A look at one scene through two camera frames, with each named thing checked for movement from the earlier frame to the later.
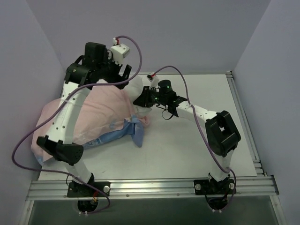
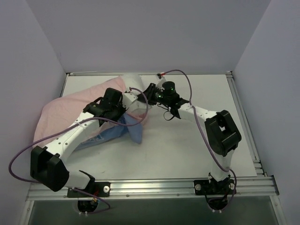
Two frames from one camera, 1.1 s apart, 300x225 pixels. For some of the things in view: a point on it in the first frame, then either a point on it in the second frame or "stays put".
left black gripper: (119, 76) → (128, 115)
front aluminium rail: (132, 187) stays put
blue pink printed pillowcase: (109, 112) stays put
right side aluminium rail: (260, 171) stays put
